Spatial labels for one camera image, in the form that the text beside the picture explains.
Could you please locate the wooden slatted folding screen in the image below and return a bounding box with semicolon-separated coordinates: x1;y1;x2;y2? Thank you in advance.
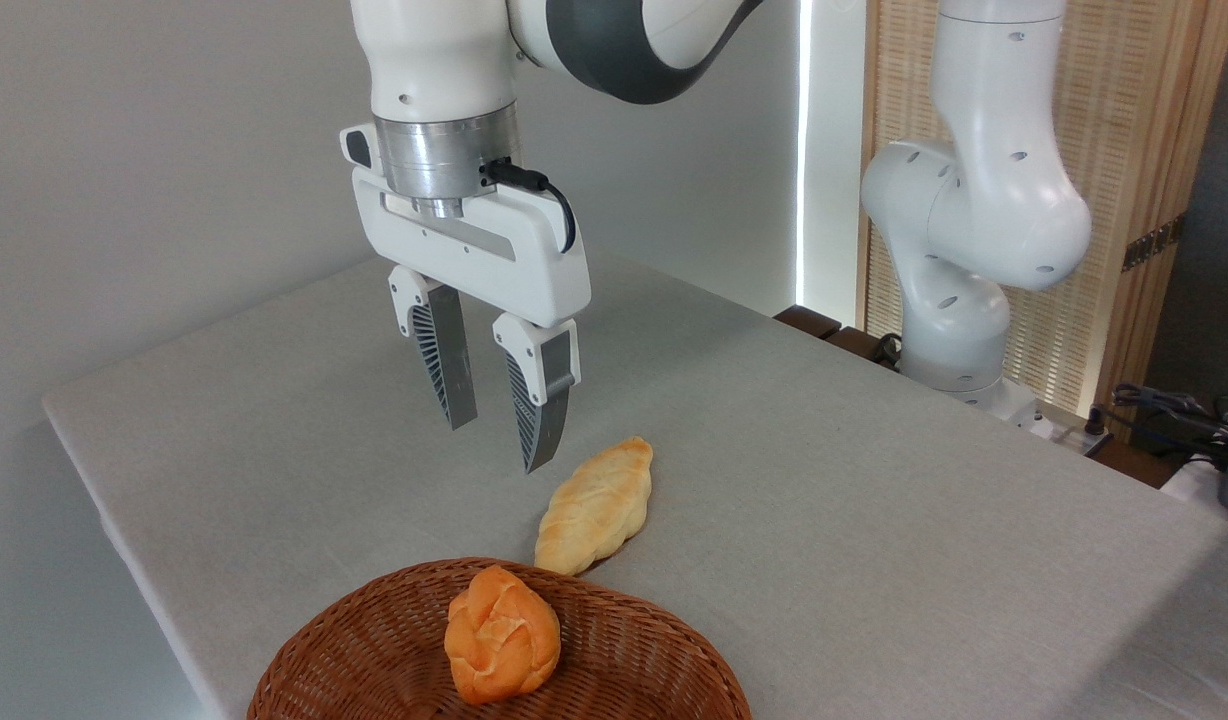
856;0;1228;441

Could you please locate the long pale bread loaf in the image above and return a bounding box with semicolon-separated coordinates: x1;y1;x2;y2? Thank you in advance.
534;436;655;577

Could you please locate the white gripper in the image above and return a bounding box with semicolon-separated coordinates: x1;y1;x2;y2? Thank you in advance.
340;124;592;474

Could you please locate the brown wicker basket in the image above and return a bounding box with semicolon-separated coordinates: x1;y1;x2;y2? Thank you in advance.
247;557;753;720

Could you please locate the vertical white light strip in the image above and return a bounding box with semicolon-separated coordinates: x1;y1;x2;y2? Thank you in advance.
796;0;811;306

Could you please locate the dark brown wooden furniture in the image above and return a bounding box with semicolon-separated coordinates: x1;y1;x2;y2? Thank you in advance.
774;305;905;373

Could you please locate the dark metal screen hinge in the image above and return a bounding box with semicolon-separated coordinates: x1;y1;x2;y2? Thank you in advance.
1122;215;1187;273

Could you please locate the grey tablecloth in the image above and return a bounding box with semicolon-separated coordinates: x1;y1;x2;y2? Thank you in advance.
42;250;1228;720

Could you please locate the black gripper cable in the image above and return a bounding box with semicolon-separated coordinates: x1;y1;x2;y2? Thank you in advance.
482;160;578;255

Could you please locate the round orange bread roll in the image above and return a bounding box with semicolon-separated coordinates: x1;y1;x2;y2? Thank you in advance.
444;565;562;706

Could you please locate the bundle of black cables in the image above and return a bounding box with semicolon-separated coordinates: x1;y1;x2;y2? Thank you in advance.
1112;383;1228;471

